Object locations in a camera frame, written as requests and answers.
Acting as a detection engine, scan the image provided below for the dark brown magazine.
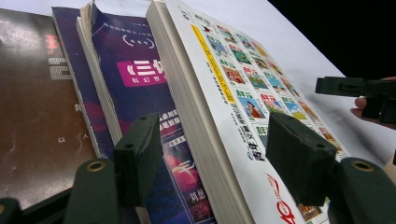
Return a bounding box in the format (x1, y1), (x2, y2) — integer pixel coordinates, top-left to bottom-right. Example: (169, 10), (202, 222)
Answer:
(0, 7), (98, 210)

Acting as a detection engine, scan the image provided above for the purple magazine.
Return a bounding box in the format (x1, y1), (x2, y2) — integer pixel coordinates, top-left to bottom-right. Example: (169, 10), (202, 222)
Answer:
(50, 2), (219, 224)

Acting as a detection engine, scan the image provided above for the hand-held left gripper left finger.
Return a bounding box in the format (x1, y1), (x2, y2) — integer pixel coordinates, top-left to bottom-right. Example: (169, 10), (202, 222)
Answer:
(112, 112), (163, 208)

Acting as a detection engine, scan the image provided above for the black curtain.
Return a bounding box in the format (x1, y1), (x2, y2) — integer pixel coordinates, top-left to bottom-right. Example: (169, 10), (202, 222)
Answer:
(267, 0), (396, 80)

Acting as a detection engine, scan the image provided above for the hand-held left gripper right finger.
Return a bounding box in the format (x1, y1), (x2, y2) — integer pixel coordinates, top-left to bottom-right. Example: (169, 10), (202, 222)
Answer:
(265, 111), (339, 207)

